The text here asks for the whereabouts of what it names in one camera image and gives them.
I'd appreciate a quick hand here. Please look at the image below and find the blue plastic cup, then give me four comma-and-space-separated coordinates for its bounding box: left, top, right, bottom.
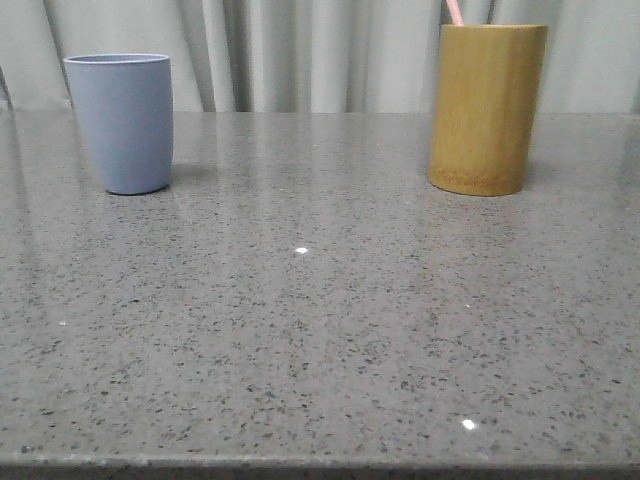
64, 53, 173, 195

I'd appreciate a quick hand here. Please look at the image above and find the pink chopstick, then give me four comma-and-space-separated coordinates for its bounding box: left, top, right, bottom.
446, 0, 465, 27

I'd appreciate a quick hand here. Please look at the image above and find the bamboo wooden cup holder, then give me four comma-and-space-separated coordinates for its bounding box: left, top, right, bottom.
428, 24, 548, 197

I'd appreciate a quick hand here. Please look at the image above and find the grey curtain backdrop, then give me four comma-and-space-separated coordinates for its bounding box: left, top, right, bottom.
1, 1, 639, 113

